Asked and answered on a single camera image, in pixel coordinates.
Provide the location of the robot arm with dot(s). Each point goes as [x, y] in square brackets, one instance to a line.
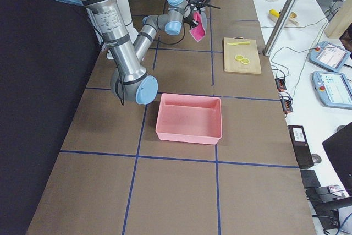
[130, 80]

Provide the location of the pink plastic bin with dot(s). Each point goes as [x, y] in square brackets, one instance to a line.
[189, 119]

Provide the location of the grey and pink cloth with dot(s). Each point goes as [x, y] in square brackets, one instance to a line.
[198, 30]

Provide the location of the yellow plastic knife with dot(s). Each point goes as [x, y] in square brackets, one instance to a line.
[238, 43]

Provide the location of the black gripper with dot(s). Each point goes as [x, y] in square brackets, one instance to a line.
[190, 12]

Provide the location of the black power strip far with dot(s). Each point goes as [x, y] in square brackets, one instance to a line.
[280, 83]

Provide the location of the black power strip near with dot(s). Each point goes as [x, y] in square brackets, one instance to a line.
[286, 102]

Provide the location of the lemon slice beside knife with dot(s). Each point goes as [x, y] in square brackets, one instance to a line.
[245, 61]

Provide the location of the aluminium frame post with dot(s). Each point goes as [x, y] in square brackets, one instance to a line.
[279, 26]

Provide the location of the teach pendant near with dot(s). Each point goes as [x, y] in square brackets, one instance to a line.
[332, 89]

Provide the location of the lemon slice near board edge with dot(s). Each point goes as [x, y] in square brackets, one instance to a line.
[239, 57]

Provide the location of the bamboo cutting board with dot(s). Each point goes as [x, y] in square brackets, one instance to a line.
[247, 51]

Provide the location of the black power strip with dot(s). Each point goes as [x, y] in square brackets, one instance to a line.
[286, 102]
[280, 83]

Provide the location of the black monitor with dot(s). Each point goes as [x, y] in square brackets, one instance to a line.
[338, 150]

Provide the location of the black box with label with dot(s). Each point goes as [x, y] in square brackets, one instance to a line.
[300, 146]

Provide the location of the teach pendant far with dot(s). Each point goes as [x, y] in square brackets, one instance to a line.
[329, 56]

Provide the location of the teach pendant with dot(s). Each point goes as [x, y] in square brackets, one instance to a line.
[329, 56]
[332, 89]

